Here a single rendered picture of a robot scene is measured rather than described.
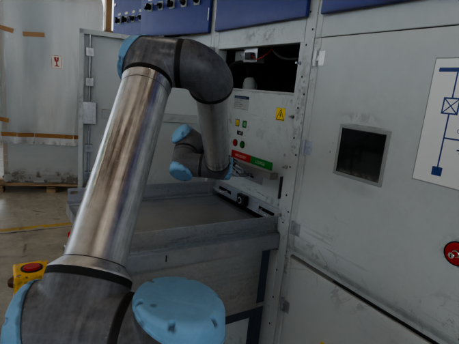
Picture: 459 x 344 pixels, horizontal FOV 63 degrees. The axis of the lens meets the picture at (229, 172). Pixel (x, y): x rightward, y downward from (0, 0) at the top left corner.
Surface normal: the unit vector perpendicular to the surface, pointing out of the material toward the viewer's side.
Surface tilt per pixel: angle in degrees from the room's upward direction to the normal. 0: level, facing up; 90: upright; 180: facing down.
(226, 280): 90
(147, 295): 5
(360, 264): 90
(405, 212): 90
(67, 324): 46
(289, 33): 90
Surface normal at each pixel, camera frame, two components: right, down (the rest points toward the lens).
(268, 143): -0.84, 0.04
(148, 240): 0.53, 0.22
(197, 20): -0.71, 0.08
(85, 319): 0.03, -0.65
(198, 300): 0.18, -0.96
